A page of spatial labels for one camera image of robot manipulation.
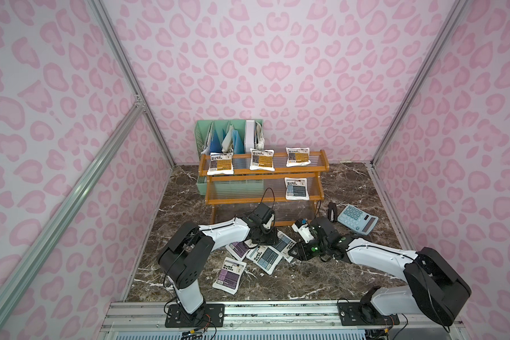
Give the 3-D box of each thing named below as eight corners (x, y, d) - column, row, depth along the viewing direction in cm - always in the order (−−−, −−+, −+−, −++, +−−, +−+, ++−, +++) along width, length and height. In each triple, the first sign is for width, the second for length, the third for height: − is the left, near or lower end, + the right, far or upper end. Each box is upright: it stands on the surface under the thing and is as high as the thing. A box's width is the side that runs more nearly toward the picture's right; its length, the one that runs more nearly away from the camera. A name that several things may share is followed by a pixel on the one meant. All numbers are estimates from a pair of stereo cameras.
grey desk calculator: (335, 220, 99) (337, 216, 97) (347, 205, 105) (349, 200, 102) (364, 239, 93) (368, 235, 90) (375, 222, 98) (378, 218, 96)
